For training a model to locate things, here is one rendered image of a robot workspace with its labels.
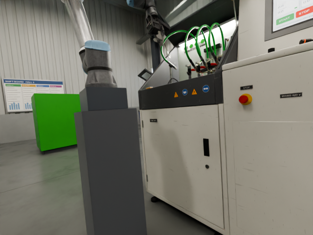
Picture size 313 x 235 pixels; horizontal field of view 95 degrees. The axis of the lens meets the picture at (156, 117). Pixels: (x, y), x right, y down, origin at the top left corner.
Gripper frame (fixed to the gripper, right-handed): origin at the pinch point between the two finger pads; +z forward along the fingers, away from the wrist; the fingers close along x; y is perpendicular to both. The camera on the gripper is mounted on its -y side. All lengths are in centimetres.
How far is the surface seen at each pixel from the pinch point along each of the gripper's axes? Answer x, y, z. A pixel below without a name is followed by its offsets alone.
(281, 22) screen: 52, -33, 19
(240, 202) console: 22, 0, 101
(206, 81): 22.3, -1.7, 37.4
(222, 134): 23, -1, 66
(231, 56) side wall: 31.1, -18.7, 26.1
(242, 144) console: 30, -2, 73
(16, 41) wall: -572, 128, -387
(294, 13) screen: 57, -35, 18
